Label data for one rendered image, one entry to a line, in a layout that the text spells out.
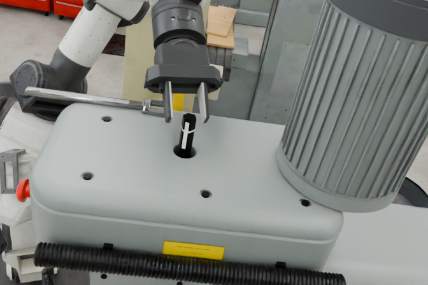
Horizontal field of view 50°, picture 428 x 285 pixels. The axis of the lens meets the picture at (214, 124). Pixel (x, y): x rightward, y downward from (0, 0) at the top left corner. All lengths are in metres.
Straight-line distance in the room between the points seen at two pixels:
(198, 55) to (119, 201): 0.26
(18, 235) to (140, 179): 1.10
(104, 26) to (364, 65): 0.66
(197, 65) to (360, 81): 0.27
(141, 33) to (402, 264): 1.96
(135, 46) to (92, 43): 1.48
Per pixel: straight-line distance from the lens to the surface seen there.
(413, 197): 3.20
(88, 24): 1.09
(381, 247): 0.89
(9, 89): 1.53
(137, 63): 2.62
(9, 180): 1.06
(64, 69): 1.12
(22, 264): 2.03
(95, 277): 0.79
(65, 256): 0.69
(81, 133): 0.75
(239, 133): 0.80
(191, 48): 0.75
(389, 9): 0.56
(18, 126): 1.15
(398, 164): 0.69
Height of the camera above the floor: 2.34
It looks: 34 degrees down
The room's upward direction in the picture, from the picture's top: 11 degrees clockwise
